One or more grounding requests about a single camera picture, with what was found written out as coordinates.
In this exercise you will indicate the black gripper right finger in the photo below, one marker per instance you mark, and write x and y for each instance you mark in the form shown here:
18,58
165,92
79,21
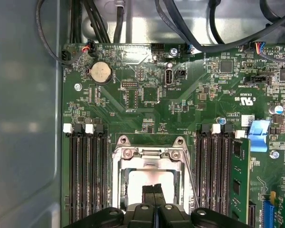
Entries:
159,194

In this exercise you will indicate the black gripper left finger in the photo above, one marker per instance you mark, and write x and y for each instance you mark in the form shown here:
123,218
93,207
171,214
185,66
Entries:
148,194

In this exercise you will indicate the silver square CPU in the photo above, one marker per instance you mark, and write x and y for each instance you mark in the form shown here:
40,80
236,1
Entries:
137,185

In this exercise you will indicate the metal socket cover frame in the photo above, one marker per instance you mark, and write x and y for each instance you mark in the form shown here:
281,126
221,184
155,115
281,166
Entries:
133,164

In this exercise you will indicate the RAM slot with black clip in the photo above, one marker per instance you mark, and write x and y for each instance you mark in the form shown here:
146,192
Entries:
202,178
225,178
80,178
103,178

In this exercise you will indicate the RAM slot with white clip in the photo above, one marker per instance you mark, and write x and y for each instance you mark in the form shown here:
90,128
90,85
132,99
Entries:
91,178
71,178
213,178

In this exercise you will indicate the CPU socket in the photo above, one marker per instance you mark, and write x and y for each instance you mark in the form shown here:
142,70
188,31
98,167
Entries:
121,140

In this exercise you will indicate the black expansion slot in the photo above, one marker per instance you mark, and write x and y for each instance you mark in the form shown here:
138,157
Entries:
251,213

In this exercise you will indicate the blue expansion slot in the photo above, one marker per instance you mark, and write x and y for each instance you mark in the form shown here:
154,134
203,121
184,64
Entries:
267,213

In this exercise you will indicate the green RAM stick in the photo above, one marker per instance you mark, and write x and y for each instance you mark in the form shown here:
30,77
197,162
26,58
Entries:
240,166

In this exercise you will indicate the green motherboard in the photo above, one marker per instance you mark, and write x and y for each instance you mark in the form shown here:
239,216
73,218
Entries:
180,95

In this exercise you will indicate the blue plastic connector clip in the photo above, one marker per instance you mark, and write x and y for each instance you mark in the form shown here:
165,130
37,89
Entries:
260,135

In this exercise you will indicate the internal USB port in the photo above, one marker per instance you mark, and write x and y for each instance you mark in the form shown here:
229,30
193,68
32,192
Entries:
169,77

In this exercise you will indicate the silver screw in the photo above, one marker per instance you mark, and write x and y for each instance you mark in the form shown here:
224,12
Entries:
274,154
78,87
173,52

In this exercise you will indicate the silver coin battery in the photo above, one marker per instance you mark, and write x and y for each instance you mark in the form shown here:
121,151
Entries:
100,72

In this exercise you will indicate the teal-topped capacitor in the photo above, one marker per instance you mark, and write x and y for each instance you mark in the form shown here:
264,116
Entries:
276,111

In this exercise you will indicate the black open PC case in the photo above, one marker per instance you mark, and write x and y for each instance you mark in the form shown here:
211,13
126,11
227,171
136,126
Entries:
26,118

